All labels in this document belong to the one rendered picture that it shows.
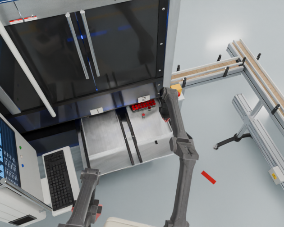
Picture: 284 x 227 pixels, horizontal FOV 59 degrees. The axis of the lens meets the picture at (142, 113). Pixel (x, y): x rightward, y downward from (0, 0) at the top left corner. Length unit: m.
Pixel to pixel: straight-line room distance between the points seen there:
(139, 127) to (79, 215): 1.00
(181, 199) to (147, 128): 0.78
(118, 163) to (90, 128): 0.35
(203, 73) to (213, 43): 1.72
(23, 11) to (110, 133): 1.00
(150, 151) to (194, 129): 1.20
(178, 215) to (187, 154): 0.27
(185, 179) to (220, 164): 1.63
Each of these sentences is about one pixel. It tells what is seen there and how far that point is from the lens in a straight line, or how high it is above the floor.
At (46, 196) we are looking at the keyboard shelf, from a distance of 1.86.
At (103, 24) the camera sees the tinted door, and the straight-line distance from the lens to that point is 1.28.
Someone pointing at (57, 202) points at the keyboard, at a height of 0.83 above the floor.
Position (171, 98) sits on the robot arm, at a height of 1.36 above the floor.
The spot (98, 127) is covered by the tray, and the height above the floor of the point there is 0.88.
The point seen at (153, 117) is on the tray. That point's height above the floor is 0.88.
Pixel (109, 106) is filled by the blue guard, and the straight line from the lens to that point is 1.76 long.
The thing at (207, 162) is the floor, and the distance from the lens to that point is 2.73.
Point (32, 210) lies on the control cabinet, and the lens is 1.61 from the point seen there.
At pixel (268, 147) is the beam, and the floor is 0.55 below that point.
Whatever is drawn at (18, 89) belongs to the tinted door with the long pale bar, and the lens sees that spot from 1.53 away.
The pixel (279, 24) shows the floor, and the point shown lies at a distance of 4.38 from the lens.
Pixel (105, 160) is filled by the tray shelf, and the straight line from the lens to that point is 1.75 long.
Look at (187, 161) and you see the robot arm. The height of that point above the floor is 1.45.
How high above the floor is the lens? 2.49
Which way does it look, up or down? 58 degrees down
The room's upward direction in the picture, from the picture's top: 2 degrees counter-clockwise
